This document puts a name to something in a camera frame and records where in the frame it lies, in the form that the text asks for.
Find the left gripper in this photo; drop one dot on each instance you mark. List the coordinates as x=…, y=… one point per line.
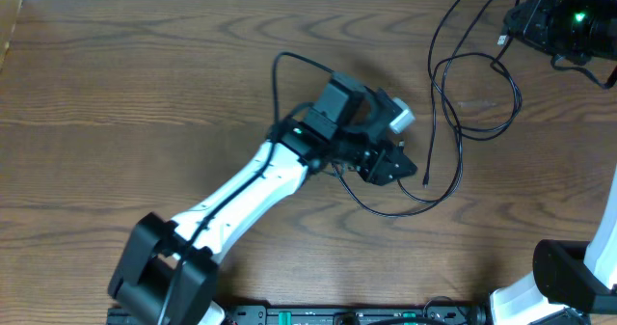
x=378, y=163

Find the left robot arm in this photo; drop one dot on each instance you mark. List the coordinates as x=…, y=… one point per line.
x=168, y=270

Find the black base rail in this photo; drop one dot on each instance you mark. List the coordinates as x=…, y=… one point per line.
x=260, y=315

